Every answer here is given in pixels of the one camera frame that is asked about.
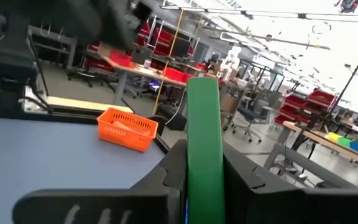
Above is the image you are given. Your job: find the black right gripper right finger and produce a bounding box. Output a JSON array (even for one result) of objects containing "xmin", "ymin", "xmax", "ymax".
[{"xmin": 223, "ymin": 141, "xmax": 358, "ymax": 224}]

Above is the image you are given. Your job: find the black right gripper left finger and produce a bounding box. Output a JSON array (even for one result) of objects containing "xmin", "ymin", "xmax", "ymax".
[{"xmin": 12, "ymin": 139, "xmax": 188, "ymax": 224}]

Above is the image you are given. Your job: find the green rectangular foam block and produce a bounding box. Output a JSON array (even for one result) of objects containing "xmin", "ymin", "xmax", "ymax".
[{"xmin": 186, "ymin": 77, "xmax": 227, "ymax": 224}]

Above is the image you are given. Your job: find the orange plastic basket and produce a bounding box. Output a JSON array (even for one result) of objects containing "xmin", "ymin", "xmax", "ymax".
[{"xmin": 96, "ymin": 107, "xmax": 160, "ymax": 153}]

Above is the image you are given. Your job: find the wooden top table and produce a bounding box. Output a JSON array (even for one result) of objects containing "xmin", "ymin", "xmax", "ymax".
[
  {"xmin": 99, "ymin": 52, "xmax": 198, "ymax": 105},
  {"xmin": 264, "ymin": 121, "xmax": 358, "ymax": 187}
]

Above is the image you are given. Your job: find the small green bin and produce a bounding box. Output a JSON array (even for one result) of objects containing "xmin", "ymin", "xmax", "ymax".
[{"xmin": 337, "ymin": 136, "xmax": 352, "ymax": 147}]

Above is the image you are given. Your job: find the gray office chair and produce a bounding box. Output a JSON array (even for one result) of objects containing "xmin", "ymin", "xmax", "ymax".
[{"xmin": 233, "ymin": 90, "xmax": 282, "ymax": 144}]

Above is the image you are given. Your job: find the wooden side board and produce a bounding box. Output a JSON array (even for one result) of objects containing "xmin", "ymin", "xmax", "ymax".
[{"xmin": 23, "ymin": 86, "xmax": 135, "ymax": 113}]

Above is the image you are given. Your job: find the red bin shelf rack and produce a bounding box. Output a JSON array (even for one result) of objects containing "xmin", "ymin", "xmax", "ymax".
[
  {"xmin": 272, "ymin": 88, "xmax": 338, "ymax": 127},
  {"xmin": 135, "ymin": 15, "xmax": 198, "ymax": 55}
]

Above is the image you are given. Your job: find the cardboard box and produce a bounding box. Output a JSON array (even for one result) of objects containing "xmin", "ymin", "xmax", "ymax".
[{"xmin": 219, "ymin": 93, "xmax": 239, "ymax": 114}]

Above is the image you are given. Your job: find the red storage bin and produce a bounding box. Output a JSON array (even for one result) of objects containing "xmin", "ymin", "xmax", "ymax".
[
  {"xmin": 109, "ymin": 49, "xmax": 133, "ymax": 68},
  {"xmin": 163, "ymin": 67, "xmax": 195, "ymax": 83}
]

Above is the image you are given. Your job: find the white humanoid robot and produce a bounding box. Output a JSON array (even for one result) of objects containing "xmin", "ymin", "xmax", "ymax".
[{"xmin": 221, "ymin": 45, "xmax": 242, "ymax": 80}]

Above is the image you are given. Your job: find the yellow cable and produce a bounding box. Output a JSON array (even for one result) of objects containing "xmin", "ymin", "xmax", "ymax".
[{"xmin": 152, "ymin": 9, "xmax": 185, "ymax": 116}]

